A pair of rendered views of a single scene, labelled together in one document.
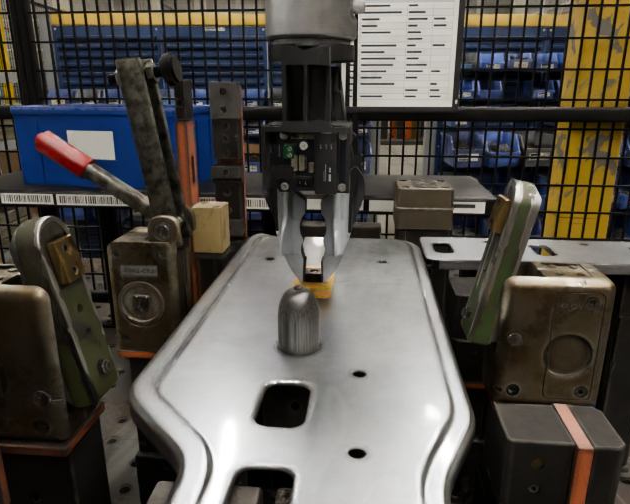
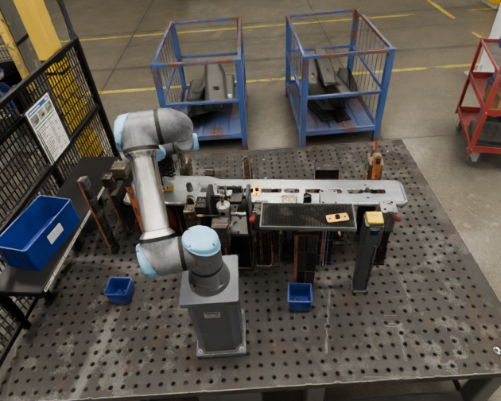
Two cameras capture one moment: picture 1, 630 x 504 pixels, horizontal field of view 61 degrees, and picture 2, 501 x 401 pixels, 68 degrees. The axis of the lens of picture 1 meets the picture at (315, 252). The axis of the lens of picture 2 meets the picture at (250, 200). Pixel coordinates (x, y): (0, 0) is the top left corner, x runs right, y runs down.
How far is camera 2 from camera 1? 1.78 m
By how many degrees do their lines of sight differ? 77
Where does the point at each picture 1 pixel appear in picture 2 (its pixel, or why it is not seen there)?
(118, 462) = not seen: hidden behind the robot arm
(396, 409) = (207, 181)
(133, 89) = not seen: hidden behind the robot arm
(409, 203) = (126, 170)
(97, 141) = (56, 230)
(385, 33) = (48, 134)
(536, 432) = (211, 172)
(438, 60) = (61, 132)
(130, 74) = not seen: hidden behind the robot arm
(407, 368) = (198, 179)
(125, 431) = (133, 272)
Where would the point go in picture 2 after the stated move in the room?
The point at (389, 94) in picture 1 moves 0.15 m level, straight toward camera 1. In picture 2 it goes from (58, 151) to (86, 151)
